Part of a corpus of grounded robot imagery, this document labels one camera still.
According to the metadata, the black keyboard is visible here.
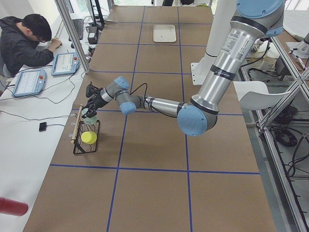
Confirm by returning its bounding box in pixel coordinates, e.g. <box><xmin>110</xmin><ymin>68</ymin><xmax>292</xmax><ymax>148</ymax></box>
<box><xmin>72</xmin><ymin>19</ymin><xmax>84</xmax><ymax>40</ymax></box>

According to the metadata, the black wire cup rack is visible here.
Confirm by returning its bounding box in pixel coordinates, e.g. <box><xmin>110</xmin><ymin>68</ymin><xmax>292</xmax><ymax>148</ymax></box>
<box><xmin>71</xmin><ymin>105</ymin><xmax>100</xmax><ymax>156</ymax></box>

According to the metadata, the seated man in black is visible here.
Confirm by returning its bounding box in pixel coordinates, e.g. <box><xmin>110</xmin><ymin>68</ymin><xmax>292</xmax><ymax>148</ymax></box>
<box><xmin>0</xmin><ymin>14</ymin><xmax>62</xmax><ymax>75</ymax></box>

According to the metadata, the small black puck device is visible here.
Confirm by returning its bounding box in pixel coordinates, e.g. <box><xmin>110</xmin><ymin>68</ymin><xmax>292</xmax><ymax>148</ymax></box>
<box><xmin>39</xmin><ymin>122</ymin><xmax>47</xmax><ymax>132</ymax></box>

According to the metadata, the yellow cup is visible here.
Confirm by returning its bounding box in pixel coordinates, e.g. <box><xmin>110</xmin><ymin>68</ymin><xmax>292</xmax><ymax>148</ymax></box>
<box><xmin>81</xmin><ymin>131</ymin><xmax>97</xmax><ymax>145</ymax></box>

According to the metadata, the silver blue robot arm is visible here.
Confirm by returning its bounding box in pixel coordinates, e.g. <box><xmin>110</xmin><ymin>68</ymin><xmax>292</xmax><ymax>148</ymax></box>
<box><xmin>82</xmin><ymin>0</ymin><xmax>285</xmax><ymax>136</ymax></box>

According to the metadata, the cream rabbit tray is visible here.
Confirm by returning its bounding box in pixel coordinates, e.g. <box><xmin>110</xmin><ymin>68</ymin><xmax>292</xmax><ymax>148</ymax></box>
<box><xmin>153</xmin><ymin>24</ymin><xmax>177</xmax><ymax>43</ymax></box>

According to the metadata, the aluminium frame post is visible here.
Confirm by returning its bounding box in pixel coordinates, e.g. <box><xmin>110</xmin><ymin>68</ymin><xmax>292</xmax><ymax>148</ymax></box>
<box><xmin>55</xmin><ymin>0</ymin><xmax>90</xmax><ymax>74</ymax></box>

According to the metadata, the blue teach pendant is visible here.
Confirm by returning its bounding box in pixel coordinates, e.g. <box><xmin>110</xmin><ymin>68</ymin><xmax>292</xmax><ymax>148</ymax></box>
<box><xmin>12</xmin><ymin>69</ymin><xmax>47</xmax><ymax>98</ymax></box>
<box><xmin>51</xmin><ymin>52</ymin><xmax>80</xmax><ymax>76</ymax></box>

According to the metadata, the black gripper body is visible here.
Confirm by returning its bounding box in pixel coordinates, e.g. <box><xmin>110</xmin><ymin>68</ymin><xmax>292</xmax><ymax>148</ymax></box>
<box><xmin>85</xmin><ymin>94</ymin><xmax>106</xmax><ymax>111</ymax></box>

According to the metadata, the pale green cup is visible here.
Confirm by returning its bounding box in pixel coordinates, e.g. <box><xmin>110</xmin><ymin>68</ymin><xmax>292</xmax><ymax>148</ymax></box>
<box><xmin>82</xmin><ymin>108</ymin><xmax>98</xmax><ymax>125</ymax></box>

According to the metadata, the red thermos bottle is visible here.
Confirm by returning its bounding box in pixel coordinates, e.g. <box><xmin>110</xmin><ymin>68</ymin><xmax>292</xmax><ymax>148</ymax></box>
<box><xmin>0</xmin><ymin>197</ymin><xmax>28</xmax><ymax>216</ymax></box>

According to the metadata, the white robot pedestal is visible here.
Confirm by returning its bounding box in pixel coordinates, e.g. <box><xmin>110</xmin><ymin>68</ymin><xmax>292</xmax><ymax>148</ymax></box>
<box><xmin>191</xmin><ymin>0</ymin><xmax>236</xmax><ymax>85</ymax></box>

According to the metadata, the white plastic chair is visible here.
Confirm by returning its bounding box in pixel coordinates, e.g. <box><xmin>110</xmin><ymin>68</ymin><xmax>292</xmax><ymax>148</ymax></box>
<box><xmin>233</xmin><ymin>81</ymin><xmax>291</xmax><ymax>110</ymax></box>

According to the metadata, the far blue teach pendant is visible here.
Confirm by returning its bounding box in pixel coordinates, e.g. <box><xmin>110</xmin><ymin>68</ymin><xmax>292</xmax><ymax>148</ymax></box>
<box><xmin>51</xmin><ymin>52</ymin><xmax>80</xmax><ymax>76</ymax></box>

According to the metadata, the black power box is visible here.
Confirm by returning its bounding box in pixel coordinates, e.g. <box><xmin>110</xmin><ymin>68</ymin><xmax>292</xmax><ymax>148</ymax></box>
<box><xmin>87</xmin><ymin>27</ymin><xmax>98</xmax><ymax>44</ymax></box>

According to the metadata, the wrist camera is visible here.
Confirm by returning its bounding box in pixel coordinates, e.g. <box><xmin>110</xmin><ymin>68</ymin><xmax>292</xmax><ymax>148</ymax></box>
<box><xmin>85</xmin><ymin>82</ymin><xmax>103</xmax><ymax>98</ymax></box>

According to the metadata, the near blue teach pendant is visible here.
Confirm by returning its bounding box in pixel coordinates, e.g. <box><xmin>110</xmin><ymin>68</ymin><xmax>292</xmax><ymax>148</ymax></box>
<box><xmin>12</xmin><ymin>69</ymin><xmax>47</xmax><ymax>98</ymax></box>

